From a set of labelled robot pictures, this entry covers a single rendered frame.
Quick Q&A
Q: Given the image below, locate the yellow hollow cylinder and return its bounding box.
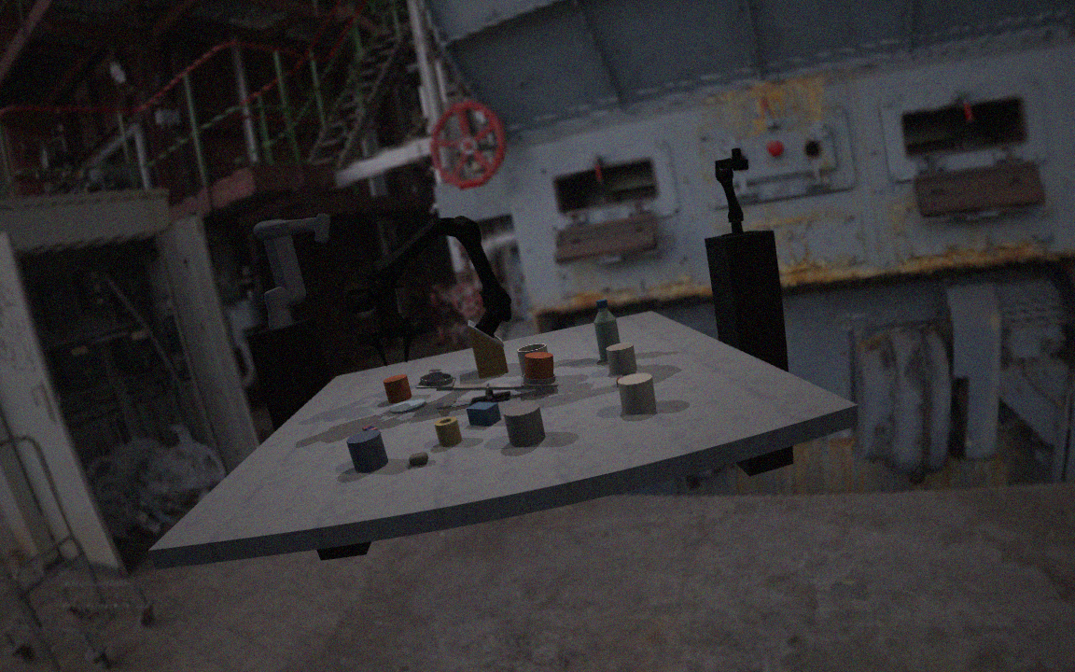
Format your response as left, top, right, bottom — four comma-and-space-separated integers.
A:
434, 417, 463, 447

